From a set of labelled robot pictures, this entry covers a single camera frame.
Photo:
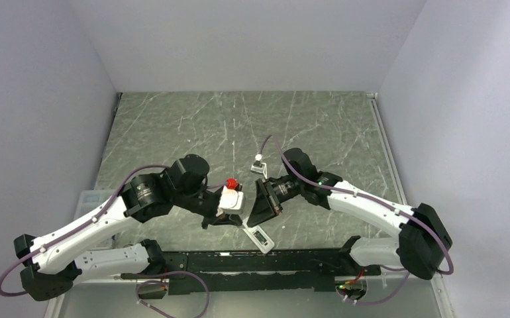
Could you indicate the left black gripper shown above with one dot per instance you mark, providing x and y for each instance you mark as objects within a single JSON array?
[{"x": 226, "y": 218}]

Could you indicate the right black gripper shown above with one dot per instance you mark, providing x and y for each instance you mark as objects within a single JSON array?
[{"x": 266, "y": 205}]

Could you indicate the white remote control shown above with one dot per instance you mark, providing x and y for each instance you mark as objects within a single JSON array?
[{"x": 250, "y": 233}]

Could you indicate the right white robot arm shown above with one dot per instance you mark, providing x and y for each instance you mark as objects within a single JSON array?
[{"x": 417, "y": 240}]

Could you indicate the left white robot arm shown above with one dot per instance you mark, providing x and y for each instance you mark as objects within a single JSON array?
[{"x": 54, "y": 263}]

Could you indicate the clear plastic organizer box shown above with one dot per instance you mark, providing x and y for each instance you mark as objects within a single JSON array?
[{"x": 90, "y": 200}]

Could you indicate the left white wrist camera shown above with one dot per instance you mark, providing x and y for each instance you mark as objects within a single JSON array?
[{"x": 232, "y": 197}]

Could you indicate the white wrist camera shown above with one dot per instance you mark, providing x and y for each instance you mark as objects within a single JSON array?
[
  {"x": 259, "y": 167},
  {"x": 232, "y": 197}
]

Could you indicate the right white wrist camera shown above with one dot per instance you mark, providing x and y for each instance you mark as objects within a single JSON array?
[{"x": 259, "y": 167}]

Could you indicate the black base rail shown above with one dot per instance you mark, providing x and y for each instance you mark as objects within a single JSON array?
[{"x": 317, "y": 269}]

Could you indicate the aluminium frame rail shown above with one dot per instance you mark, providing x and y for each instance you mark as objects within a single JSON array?
[{"x": 371, "y": 98}]

